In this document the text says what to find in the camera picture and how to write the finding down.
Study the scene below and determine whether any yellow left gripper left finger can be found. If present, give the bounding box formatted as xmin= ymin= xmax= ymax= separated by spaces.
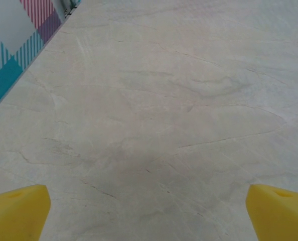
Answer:
xmin=0 ymin=184 xmax=51 ymax=241

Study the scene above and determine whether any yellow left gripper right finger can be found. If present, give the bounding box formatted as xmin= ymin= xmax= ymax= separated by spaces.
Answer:
xmin=246 ymin=184 xmax=298 ymax=241

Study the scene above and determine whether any aluminium floor rail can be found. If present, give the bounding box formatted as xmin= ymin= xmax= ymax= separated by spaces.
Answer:
xmin=0 ymin=0 xmax=83 ymax=118

